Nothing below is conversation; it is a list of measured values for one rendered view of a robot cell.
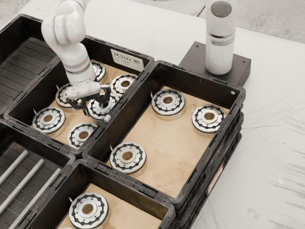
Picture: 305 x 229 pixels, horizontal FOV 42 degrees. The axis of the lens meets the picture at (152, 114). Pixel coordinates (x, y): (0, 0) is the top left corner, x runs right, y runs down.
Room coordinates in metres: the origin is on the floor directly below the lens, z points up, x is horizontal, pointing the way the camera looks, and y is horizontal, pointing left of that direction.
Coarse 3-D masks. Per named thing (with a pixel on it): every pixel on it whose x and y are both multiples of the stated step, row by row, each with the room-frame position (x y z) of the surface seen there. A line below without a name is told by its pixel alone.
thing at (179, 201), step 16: (160, 64) 0.88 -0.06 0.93; (144, 80) 0.82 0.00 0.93; (208, 80) 0.77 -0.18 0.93; (128, 96) 0.78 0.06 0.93; (240, 96) 0.69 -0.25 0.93; (224, 128) 0.60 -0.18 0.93; (208, 144) 0.56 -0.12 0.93; (96, 160) 0.58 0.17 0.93; (208, 160) 0.52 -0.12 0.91; (128, 176) 0.51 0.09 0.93; (192, 176) 0.48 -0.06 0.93; (160, 192) 0.45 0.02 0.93
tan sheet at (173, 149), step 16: (192, 96) 0.81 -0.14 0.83; (144, 112) 0.79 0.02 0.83; (144, 128) 0.73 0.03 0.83; (160, 128) 0.71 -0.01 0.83; (176, 128) 0.70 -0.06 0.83; (192, 128) 0.69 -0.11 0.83; (144, 144) 0.67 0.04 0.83; (160, 144) 0.66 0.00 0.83; (176, 144) 0.64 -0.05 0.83; (192, 144) 0.63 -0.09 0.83; (160, 160) 0.60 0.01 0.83; (176, 160) 0.59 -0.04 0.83; (192, 160) 0.58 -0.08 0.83; (144, 176) 0.56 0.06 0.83; (160, 176) 0.55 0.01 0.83; (176, 176) 0.54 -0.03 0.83; (176, 192) 0.50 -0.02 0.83
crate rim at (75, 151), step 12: (120, 48) 0.99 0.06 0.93; (60, 60) 0.99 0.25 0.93; (48, 72) 0.95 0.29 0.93; (144, 72) 0.86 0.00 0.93; (36, 84) 0.91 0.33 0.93; (132, 84) 0.82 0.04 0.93; (24, 96) 0.86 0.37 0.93; (12, 108) 0.83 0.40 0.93; (12, 120) 0.78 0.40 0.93; (36, 132) 0.71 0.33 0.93; (96, 132) 0.67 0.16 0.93; (60, 144) 0.65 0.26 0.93; (84, 144) 0.64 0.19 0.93
